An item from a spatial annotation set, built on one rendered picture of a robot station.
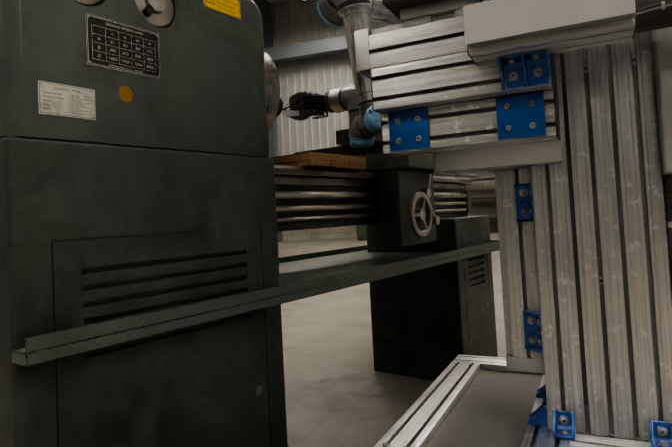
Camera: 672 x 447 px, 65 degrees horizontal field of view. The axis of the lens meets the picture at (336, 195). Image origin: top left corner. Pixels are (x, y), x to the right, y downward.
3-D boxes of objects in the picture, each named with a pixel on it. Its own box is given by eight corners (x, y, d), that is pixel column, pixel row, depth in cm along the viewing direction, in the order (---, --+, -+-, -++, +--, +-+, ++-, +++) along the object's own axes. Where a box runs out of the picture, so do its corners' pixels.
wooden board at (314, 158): (310, 165, 153) (310, 151, 153) (225, 175, 174) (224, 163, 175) (366, 169, 178) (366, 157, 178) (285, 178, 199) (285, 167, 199)
